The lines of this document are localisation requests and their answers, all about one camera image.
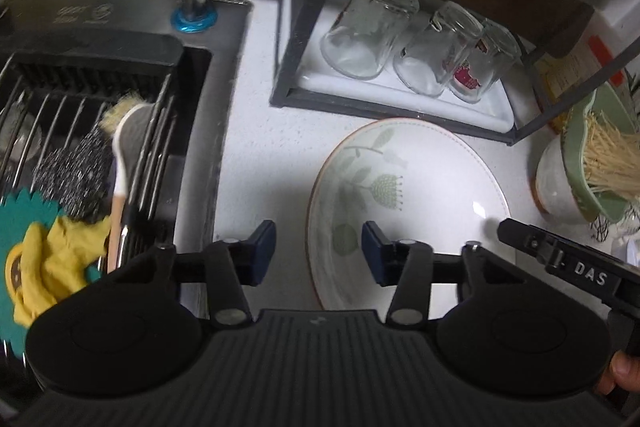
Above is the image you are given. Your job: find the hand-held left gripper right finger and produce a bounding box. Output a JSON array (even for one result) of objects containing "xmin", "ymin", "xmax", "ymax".
[{"xmin": 361, "ymin": 221, "xmax": 483, "ymax": 327}]

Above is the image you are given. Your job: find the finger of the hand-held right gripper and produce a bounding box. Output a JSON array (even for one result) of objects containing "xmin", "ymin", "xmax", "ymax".
[{"xmin": 497, "ymin": 218, "xmax": 561, "ymax": 270}]

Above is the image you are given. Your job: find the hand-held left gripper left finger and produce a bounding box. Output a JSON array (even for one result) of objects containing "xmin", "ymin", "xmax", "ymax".
[{"xmin": 152, "ymin": 220, "xmax": 277, "ymax": 329}]

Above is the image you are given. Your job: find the white bowl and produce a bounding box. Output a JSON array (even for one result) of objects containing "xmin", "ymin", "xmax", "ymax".
[{"xmin": 536, "ymin": 137, "xmax": 591, "ymax": 220}]

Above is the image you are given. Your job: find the floral ceramic plate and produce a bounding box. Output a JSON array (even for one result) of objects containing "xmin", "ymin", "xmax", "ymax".
[{"xmin": 306, "ymin": 118, "xmax": 512, "ymax": 312}]

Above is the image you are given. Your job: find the person's right hand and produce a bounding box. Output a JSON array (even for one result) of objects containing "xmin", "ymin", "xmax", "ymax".
[{"xmin": 595, "ymin": 351, "xmax": 640, "ymax": 397}]

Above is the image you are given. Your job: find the white drip tray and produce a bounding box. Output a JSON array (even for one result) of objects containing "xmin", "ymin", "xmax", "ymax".
[{"xmin": 292, "ymin": 2, "xmax": 516, "ymax": 132}]

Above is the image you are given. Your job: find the red print drinking glass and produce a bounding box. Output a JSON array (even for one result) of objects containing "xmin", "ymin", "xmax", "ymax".
[{"xmin": 447, "ymin": 19, "xmax": 521, "ymax": 104}]

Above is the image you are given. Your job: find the yellow labelled packet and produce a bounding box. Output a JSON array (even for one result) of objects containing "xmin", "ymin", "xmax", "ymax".
[{"xmin": 532, "ymin": 34, "xmax": 626, "ymax": 132}]

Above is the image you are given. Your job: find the white dish brush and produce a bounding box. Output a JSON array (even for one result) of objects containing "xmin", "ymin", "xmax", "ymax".
[{"xmin": 99, "ymin": 99, "xmax": 168, "ymax": 273}]

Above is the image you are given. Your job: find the steel sink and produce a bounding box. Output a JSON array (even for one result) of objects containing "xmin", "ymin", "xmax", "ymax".
[{"xmin": 0, "ymin": 0, "xmax": 253, "ymax": 427}]

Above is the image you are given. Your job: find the clear drinking glass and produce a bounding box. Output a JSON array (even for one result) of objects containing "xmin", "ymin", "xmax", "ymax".
[
  {"xmin": 320, "ymin": 0, "xmax": 420, "ymax": 80},
  {"xmin": 393, "ymin": 1, "xmax": 483, "ymax": 98}
]

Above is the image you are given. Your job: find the steel wool scrubber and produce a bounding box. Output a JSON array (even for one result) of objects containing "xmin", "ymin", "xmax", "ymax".
[{"xmin": 32, "ymin": 129, "xmax": 118, "ymax": 220}]

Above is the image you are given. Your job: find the yellow cloth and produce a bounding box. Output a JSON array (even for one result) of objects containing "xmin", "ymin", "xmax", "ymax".
[{"xmin": 5, "ymin": 216, "xmax": 112, "ymax": 327}]

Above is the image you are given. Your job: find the teal sunflower sponge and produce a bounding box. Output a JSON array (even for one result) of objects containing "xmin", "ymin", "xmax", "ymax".
[{"xmin": 0, "ymin": 187, "xmax": 101, "ymax": 358}]

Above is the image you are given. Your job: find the black sink drain rack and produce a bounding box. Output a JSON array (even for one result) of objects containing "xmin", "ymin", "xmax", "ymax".
[{"xmin": 0, "ymin": 32, "xmax": 211, "ymax": 288}]

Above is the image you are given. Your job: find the blue faucet base ring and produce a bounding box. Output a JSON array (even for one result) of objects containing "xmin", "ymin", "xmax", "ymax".
[{"xmin": 170, "ymin": 4, "xmax": 220, "ymax": 32}]

